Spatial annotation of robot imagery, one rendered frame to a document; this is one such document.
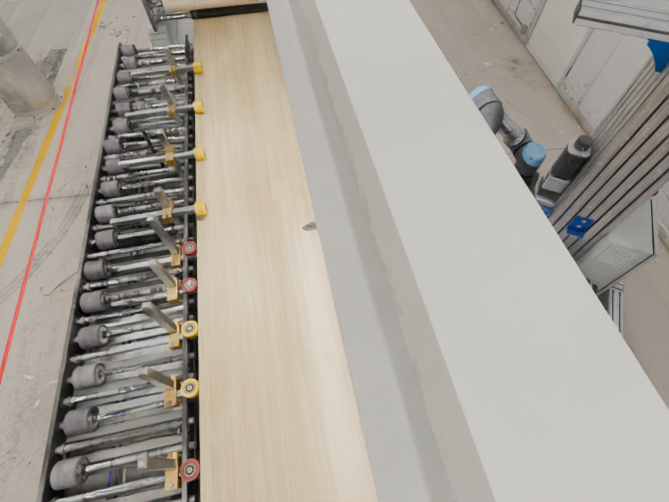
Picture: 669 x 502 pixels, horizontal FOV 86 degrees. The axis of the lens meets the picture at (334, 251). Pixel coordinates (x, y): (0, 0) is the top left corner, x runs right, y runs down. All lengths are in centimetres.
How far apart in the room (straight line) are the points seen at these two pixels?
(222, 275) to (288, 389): 69
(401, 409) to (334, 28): 25
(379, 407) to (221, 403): 157
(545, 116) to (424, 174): 456
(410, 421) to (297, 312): 163
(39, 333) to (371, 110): 338
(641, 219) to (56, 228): 414
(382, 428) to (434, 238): 12
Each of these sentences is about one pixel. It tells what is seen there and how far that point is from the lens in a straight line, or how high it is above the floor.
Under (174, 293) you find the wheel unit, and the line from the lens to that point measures 208.
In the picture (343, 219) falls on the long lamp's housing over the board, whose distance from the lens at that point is 27.
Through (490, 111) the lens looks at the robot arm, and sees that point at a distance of 187.
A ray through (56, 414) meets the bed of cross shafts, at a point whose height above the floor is 84.
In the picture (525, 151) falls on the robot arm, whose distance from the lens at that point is 217.
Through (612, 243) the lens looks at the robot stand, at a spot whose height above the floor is 122.
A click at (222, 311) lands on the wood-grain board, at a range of 191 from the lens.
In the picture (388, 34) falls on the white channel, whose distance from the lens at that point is 29.
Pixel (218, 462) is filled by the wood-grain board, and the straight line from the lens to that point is 176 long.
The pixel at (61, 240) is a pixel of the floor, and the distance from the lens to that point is 389.
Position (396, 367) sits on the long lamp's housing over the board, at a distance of 22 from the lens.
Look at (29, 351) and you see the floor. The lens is 349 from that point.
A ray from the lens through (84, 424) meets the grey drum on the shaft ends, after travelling 208.
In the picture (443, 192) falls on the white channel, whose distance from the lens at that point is 18.
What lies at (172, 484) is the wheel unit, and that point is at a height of 83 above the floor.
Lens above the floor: 260
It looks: 59 degrees down
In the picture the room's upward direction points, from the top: 1 degrees counter-clockwise
